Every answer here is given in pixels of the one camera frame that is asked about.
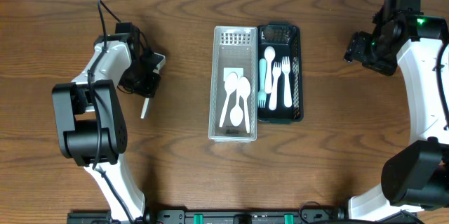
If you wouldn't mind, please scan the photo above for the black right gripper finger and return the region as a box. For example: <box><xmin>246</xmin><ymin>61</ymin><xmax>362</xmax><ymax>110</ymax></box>
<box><xmin>344</xmin><ymin>32</ymin><xmax>360</xmax><ymax>62</ymax></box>
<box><xmin>352</xmin><ymin>32</ymin><xmax>373</xmax><ymax>63</ymax></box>

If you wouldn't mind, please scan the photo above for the white plastic spoon angled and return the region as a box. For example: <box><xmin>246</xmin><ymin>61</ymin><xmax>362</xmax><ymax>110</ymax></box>
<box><xmin>140</xmin><ymin>98</ymin><xmax>150</xmax><ymax>119</ymax></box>

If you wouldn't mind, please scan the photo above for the white plastic fork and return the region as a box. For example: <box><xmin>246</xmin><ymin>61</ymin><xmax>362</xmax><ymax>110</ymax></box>
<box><xmin>269</xmin><ymin>62</ymin><xmax>281</xmax><ymax>111</ymax></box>
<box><xmin>281</xmin><ymin>56</ymin><xmax>292</xmax><ymax>107</ymax></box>

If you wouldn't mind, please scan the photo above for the small white plastic spoon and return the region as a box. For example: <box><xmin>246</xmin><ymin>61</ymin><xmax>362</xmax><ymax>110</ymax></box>
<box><xmin>264</xmin><ymin>46</ymin><xmax>276</xmax><ymax>93</ymax></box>

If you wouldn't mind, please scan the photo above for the pale green plastic fork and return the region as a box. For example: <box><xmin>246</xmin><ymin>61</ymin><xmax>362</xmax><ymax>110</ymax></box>
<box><xmin>258</xmin><ymin>58</ymin><xmax>267</xmax><ymax>109</ymax></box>

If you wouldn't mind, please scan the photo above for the white plastic spoon upside-down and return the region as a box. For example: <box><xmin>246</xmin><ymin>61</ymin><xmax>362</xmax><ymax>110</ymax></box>
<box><xmin>229</xmin><ymin>92</ymin><xmax>243</xmax><ymax>127</ymax></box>

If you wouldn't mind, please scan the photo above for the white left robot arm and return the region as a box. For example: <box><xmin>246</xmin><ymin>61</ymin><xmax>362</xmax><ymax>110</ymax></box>
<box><xmin>52</xmin><ymin>31</ymin><xmax>165</xmax><ymax>223</ymax></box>

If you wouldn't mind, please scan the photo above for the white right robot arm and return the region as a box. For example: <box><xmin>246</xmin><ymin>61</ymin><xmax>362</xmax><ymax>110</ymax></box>
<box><xmin>344</xmin><ymin>12</ymin><xmax>448</xmax><ymax>221</ymax></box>

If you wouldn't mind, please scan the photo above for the black plastic basket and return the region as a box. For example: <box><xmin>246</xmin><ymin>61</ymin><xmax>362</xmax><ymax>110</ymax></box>
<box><xmin>257</xmin><ymin>23</ymin><xmax>304</xmax><ymax>124</ymax></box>

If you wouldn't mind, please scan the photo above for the clear plastic basket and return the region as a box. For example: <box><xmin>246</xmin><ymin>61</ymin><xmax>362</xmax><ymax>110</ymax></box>
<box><xmin>208</xmin><ymin>26</ymin><xmax>257</xmax><ymax>143</ymax></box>

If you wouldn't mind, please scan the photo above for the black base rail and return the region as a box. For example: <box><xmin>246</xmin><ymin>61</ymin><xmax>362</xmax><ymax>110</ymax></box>
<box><xmin>66</xmin><ymin>205</ymin><xmax>424</xmax><ymax>224</ymax></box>

